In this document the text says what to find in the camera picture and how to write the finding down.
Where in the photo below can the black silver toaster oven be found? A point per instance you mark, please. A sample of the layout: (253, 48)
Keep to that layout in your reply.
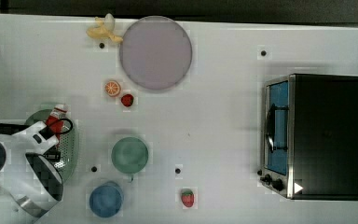
(310, 137)

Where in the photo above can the lavender round plate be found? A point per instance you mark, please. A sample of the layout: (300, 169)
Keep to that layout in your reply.
(156, 53)

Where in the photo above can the red ketchup bottle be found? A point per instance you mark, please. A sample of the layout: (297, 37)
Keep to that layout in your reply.
(56, 118)

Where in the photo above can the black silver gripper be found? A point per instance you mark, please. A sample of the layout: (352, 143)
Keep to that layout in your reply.
(44, 140)

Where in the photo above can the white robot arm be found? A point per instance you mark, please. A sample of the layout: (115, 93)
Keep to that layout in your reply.
(32, 181)

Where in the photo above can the red strawberry toy upper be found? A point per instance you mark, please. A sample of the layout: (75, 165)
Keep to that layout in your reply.
(127, 100)

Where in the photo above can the green mug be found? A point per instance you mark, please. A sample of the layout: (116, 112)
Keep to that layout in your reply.
(130, 156)

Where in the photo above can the red strawberry toy lower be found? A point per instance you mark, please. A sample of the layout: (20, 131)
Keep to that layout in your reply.
(187, 197)

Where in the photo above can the red strawberry toy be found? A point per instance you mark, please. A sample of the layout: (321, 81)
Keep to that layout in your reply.
(127, 100)
(187, 197)

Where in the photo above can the orange slice toy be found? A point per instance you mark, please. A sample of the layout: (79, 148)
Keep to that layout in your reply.
(112, 88)

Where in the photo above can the blue cup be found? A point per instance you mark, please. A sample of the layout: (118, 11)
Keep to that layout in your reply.
(106, 200)

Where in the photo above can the green perforated strainer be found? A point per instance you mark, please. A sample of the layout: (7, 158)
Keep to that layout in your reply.
(67, 145)

